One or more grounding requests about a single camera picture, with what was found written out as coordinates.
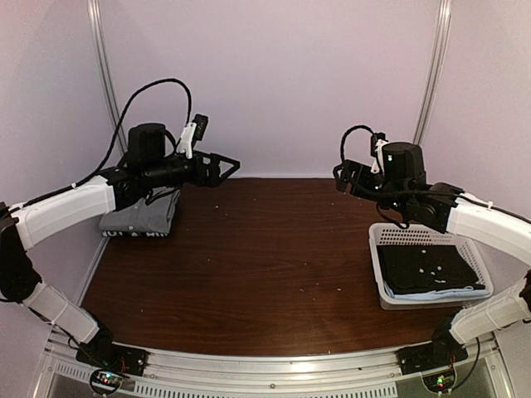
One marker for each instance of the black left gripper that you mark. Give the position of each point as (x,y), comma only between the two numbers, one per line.
(200,180)

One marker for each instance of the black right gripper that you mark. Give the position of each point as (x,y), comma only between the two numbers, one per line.
(349,167)

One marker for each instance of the grey long sleeve shirt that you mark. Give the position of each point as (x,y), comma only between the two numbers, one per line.
(143,217)

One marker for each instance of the black white plaid shirt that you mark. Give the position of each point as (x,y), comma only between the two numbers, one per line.
(134,234)

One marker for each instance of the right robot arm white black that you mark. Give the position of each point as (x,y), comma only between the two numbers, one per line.
(482,221)

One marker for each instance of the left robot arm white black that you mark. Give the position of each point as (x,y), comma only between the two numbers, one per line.
(25,225)

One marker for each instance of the black shirt in basket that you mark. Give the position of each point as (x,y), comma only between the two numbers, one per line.
(419,269)

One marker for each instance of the white plastic laundry basket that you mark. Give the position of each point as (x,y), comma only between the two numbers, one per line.
(388,234)

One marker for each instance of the light blue shirt in basket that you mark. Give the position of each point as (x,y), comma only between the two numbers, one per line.
(437,296)

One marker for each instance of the right circuit board with LEDs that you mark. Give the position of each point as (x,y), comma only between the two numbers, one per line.
(439,382)

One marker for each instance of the circuit board with leds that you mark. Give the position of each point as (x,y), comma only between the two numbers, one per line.
(439,382)
(105,382)

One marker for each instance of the left circuit board with LEDs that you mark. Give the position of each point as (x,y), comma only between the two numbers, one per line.
(105,382)

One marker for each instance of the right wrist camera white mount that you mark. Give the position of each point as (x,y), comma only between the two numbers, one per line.
(378,140)

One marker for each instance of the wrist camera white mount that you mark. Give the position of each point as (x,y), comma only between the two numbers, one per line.
(378,140)
(191,134)

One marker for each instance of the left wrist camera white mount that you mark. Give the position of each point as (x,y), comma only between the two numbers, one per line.
(191,134)

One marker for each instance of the right aluminium frame post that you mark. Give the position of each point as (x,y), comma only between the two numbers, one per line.
(438,55)

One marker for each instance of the aluminium frame post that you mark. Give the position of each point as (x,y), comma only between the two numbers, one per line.
(98,37)
(438,55)

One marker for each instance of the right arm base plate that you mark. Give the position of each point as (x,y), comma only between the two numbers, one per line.
(437,353)

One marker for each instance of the left aluminium frame post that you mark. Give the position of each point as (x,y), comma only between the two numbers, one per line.
(98,37)

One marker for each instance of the front aluminium rail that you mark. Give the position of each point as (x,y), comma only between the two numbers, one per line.
(372,373)

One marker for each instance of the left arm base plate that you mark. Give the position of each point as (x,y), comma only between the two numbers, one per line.
(113,357)

